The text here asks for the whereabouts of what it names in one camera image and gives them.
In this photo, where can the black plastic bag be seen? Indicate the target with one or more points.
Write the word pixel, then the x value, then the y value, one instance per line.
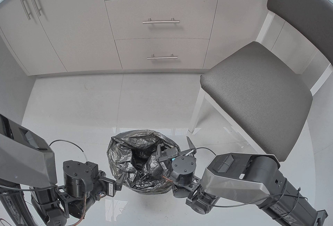
pixel 122 147

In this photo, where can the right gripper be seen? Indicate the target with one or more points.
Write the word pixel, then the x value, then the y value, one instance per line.
pixel 163 162

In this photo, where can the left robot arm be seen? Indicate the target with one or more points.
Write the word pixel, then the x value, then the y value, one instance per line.
pixel 28 157

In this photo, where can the grey padded chair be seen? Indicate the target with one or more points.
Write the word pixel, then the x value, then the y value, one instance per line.
pixel 255 84

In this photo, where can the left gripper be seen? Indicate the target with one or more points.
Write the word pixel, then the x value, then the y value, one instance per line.
pixel 108 186

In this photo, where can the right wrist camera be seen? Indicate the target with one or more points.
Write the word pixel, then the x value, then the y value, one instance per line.
pixel 173 153

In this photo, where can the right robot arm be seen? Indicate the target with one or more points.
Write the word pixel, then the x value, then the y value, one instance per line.
pixel 234 175

